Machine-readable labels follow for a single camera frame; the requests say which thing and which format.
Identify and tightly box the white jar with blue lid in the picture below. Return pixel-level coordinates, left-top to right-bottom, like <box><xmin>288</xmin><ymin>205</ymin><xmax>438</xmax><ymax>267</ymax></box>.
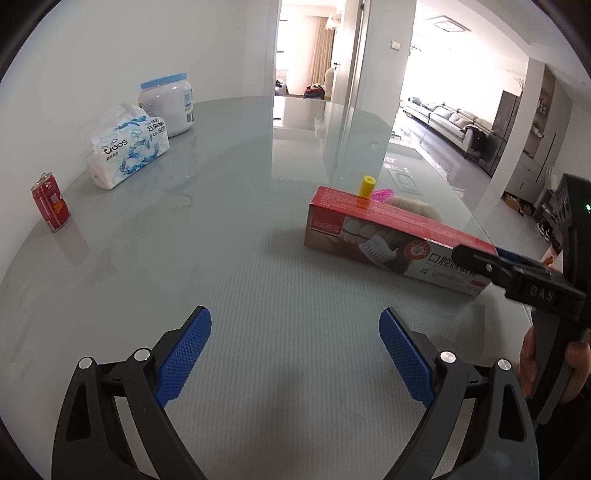
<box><xmin>139</xmin><ymin>72</ymin><xmax>195</xmax><ymax>138</ymax></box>

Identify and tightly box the shoe rack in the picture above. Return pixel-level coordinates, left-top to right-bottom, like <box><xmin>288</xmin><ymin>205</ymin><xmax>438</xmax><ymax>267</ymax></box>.
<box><xmin>533</xmin><ymin>187</ymin><xmax>571</xmax><ymax>245</ymax></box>

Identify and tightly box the grey sofa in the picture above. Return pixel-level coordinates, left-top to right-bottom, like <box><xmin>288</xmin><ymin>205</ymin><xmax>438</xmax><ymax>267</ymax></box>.
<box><xmin>405</xmin><ymin>96</ymin><xmax>494</xmax><ymax>160</ymax></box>

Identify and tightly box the orange box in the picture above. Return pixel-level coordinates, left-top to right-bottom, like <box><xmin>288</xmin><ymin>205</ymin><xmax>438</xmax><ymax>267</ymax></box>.
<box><xmin>540</xmin><ymin>244</ymin><xmax>566</xmax><ymax>268</ymax></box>

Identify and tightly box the tall white shelf cabinet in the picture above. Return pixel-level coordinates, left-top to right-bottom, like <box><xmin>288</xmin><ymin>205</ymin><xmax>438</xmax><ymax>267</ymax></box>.
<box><xmin>503</xmin><ymin>65</ymin><xmax>573</xmax><ymax>204</ymax></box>

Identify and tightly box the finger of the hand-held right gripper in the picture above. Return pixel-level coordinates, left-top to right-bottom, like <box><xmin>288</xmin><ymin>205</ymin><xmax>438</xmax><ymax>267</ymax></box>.
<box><xmin>496</xmin><ymin>249</ymin><xmax>546</xmax><ymax>273</ymax></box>
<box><xmin>452</xmin><ymin>244</ymin><xmax>561</xmax><ymax>289</ymax></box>

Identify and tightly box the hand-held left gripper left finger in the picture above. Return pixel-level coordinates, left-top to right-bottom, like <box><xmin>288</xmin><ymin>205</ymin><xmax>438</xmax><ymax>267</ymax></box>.
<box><xmin>52</xmin><ymin>305</ymin><xmax>212</xmax><ymax>480</ymax></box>

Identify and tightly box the white door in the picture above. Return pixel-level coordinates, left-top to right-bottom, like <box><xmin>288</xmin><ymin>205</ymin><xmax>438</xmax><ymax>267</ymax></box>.
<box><xmin>323</xmin><ymin>0</ymin><xmax>370</xmax><ymax>104</ymax></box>

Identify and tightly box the red toothpaste box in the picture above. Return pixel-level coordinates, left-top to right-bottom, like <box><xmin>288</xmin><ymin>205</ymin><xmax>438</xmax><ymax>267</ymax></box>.
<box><xmin>304</xmin><ymin>185</ymin><xmax>499</xmax><ymax>297</ymax></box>

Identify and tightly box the dark grey refrigerator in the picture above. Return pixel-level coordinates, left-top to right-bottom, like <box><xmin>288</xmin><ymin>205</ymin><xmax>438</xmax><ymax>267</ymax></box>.
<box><xmin>482</xmin><ymin>90</ymin><xmax>522</xmax><ymax>178</ymax></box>

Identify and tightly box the beige curtain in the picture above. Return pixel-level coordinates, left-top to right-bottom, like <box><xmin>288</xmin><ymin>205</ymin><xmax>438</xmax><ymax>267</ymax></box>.
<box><xmin>308</xmin><ymin>18</ymin><xmax>335</xmax><ymax>88</ymax></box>

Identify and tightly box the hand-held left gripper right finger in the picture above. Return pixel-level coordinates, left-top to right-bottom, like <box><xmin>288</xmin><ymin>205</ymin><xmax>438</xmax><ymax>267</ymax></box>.
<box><xmin>379</xmin><ymin>308</ymin><xmax>539</xmax><ymax>480</ymax></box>

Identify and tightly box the red drink can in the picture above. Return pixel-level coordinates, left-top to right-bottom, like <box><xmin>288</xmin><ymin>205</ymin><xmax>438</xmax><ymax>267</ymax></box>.
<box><xmin>31</xmin><ymin>172</ymin><xmax>71</xmax><ymax>232</ymax></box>

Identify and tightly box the white blue tissue pack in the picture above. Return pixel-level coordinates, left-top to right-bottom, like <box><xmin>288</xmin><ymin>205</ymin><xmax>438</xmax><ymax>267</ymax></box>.
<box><xmin>88</xmin><ymin>103</ymin><xmax>171</xmax><ymax>190</ymax></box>

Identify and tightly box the dark jacket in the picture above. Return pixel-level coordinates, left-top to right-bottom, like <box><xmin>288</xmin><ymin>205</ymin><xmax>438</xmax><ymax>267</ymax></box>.
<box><xmin>464</xmin><ymin>124</ymin><xmax>490</xmax><ymax>160</ymax></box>

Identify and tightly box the cardboard box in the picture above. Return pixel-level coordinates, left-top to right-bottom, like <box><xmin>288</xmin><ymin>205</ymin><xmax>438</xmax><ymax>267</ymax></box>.
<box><xmin>502</xmin><ymin>191</ymin><xmax>536</xmax><ymax>217</ymax></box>

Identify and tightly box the ceiling light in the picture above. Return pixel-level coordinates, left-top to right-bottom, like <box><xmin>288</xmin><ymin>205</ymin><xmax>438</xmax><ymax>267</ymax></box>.
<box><xmin>425</xmin><ymin>14</ymin><xmax>472</xmax><ymax>35</ymax></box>

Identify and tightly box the person's right hand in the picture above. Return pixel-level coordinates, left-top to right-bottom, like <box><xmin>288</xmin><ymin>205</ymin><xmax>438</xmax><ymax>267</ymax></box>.
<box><xmin>517</xmin><ymin>323</ymin><xmax>591</xmax><ymax>404</ymax></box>

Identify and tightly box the beige fluffy sponge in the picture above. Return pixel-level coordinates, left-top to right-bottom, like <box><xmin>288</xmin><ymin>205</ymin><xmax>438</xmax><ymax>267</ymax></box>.
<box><xmin>388</xmin><ymin>196</ymin><xmax>439</xmax><ymax>223</ymax></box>

